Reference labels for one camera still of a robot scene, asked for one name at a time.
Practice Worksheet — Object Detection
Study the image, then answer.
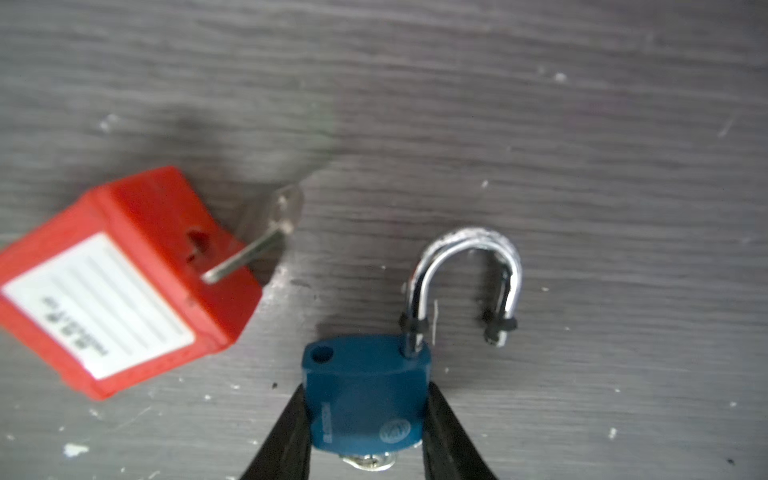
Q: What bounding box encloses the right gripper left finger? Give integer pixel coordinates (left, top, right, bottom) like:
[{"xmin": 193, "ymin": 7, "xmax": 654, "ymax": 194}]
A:
[{"xmin": 240, "ymin": 385, "xmax": 312, "ymax": 480}]

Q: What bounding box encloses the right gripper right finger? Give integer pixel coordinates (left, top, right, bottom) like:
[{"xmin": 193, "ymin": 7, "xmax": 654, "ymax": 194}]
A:
[{"xmin": 422, "ymin": 382, "xmax": 498, "ymax": 480}]

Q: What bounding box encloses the blue padlock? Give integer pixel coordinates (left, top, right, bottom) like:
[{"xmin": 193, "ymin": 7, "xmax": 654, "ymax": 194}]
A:
[{"xmin": 302, "ymin": 227, "xmax": 523, "ymax": 471}]

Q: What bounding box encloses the red padlock long shackle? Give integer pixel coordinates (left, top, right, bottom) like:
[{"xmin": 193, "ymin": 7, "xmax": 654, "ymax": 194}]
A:
[{"xmin": 1, "ymin": 166, "xmax": 304, "ymax": 400}]

